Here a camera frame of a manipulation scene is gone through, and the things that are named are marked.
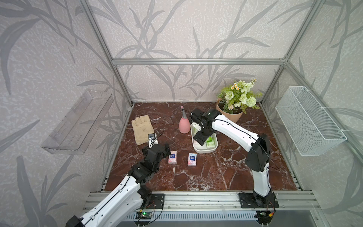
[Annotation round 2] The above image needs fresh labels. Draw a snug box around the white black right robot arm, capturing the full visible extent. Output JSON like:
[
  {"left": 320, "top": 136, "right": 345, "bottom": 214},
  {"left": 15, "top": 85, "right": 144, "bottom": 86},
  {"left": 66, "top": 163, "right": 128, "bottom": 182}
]
[{"left": 190, "top": 108, "right": 271, "bottom": 199}]

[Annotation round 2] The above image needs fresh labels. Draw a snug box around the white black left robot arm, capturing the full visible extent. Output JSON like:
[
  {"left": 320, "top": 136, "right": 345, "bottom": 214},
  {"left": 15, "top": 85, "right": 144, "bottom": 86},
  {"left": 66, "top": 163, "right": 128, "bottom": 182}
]
[{"left": 66, "top": 144, "right": 171, "bottom": 227}]

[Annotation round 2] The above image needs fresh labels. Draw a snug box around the green tissue pack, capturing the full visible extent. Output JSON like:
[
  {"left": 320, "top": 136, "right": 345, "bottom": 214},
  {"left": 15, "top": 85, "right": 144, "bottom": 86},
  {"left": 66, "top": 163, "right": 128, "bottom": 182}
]
[{"left": 206, "top": 136, "right": 216, "bottom": 149}]

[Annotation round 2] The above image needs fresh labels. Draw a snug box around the pink Tempo tissue pack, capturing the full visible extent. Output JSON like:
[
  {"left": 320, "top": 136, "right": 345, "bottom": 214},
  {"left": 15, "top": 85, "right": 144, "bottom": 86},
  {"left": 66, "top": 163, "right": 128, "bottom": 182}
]
[
  {"left": 168, "top": 151, "right": 177, "bottom": 164},
  {"left": 188, "top": 153, "right": 197, "bottom": 166}
]

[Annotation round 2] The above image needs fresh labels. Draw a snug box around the green circuit board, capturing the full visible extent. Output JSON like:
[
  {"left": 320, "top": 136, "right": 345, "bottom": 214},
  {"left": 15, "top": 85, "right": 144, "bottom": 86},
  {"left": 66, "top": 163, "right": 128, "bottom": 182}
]
[{"left": 135, "top": 211, "right": 154, "bottom": 221}]

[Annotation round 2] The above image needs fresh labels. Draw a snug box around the white oval storage box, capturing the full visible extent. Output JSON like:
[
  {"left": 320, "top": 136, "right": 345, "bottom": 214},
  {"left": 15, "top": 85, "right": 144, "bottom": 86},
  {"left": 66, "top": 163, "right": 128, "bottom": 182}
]
[{"left": 191, "top": 122, "right": 218, "bottom": 154}]

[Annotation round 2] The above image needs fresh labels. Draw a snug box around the cream fabric work glove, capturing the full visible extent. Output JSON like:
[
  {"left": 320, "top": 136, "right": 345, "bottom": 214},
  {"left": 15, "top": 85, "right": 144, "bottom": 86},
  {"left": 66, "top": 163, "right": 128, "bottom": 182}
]
[{"left": 131, "top": 115, "right": 154, "bottom": 146}]

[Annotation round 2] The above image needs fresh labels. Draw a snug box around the pink spray bottle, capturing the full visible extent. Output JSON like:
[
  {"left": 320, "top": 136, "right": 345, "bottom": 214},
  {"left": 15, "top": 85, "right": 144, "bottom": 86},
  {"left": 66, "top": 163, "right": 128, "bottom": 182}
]
[{"left": 179, "top": 106, "right": 190, "bottom": 134}]

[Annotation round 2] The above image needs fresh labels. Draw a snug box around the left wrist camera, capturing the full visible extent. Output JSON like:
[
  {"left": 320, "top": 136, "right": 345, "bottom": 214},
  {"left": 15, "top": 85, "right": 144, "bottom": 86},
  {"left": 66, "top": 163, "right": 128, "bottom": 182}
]
[{"left": 148, "top": 133, "right": 158, "bottom": 147}]

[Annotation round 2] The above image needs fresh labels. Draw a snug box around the white wire mesh basket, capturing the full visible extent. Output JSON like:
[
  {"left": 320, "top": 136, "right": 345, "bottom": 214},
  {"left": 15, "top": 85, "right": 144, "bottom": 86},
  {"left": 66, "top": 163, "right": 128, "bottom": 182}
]
[{"left": 276, "top": 86, "right": 347, "bottom": 157}]

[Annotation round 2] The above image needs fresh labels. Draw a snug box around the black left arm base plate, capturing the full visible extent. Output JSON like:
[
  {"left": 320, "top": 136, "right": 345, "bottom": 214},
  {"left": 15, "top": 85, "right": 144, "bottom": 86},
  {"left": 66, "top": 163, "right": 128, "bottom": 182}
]
[{"left": 140, "top": 194, "right": 165, "bottom": 210}]

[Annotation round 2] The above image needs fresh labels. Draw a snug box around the right circuit board with wires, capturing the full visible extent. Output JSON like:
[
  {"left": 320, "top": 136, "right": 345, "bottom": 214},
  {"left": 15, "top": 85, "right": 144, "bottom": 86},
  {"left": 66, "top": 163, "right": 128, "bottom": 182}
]
[{"left": 255, "top": 211, "right": 275, "bottom": 221}]

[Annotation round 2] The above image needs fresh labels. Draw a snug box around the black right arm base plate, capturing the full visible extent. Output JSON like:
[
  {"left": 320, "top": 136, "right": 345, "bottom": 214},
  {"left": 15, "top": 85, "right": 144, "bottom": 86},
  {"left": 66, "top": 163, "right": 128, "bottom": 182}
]
[{"left": 238, "top": 191, "right": 279, "bottom": 209}]

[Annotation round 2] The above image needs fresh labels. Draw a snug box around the aluminium cage frame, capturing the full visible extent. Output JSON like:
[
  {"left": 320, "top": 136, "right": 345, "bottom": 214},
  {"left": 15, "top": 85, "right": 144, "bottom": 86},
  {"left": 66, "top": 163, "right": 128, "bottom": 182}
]
[{"left": 86, "top": 1, "right": 363, "bottom": 227}]

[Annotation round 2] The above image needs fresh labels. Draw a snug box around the clear acrylic wall shelf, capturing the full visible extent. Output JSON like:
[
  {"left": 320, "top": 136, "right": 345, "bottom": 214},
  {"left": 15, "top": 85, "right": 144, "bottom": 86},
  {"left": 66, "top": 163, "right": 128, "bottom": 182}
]
[{"left": 41, "top": 89, "right": 114, "bottom": 155}]

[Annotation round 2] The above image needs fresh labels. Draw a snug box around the beige pot with flowers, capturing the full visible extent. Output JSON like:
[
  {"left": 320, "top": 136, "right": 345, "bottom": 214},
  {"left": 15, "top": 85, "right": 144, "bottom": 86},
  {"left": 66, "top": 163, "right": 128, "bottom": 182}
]
[{"left": 216, "top": 79, "right": 263, "bottom": 123}]

